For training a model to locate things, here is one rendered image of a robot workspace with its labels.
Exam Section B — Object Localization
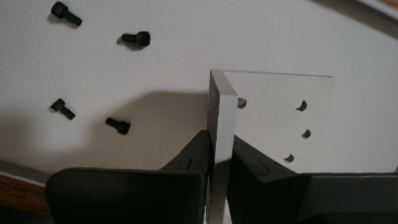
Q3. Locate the black screw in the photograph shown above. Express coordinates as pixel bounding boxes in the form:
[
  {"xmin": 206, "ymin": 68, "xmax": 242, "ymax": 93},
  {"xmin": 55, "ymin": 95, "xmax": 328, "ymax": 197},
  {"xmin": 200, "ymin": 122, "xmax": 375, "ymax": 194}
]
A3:
[
  {"xmin": 106, "ymin": 117, "xmax": 131, "ymax": 135},
  {"xmin": 122, "ymin": 29, "xmax": 151, "ymax": 45},
  {"xmin": 51, "ymin": 97, "xmax": 76, "ymax": 119},
  {"xmin": 51, "ymin": 0, "xmax": 82, "ymax": 25}
]

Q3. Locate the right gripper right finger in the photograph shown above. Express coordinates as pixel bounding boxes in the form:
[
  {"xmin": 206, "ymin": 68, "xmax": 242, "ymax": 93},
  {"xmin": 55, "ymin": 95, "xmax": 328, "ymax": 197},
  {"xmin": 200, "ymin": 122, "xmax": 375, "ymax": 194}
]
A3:
[{"xmin": 226, "ymin": 134, "xmax": 398, "ymax": 224}]

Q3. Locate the white l-shaped bracket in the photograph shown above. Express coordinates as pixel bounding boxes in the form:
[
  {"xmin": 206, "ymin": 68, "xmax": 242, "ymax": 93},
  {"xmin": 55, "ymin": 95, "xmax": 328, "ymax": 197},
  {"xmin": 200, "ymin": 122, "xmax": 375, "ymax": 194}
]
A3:
[{"xmin": 205, "ymin": 69, "xmax": 337, "ymax": 224}]

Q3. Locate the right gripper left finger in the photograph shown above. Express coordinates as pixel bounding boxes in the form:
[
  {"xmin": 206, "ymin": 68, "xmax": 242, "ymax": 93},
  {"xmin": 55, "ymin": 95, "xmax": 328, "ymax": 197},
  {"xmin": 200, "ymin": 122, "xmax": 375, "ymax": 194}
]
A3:
[{"xmin": 44, "ymin": 129, "xmax": 211, "ymax": 224}]

